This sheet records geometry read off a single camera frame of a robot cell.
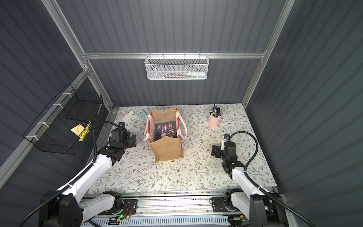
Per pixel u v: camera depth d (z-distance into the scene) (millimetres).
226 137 772
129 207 722
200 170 865
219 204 738
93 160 525
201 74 894
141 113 1144
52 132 676
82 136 720
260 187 456
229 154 666
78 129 738
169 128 939
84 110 808
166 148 829
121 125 722
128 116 1110
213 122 1025
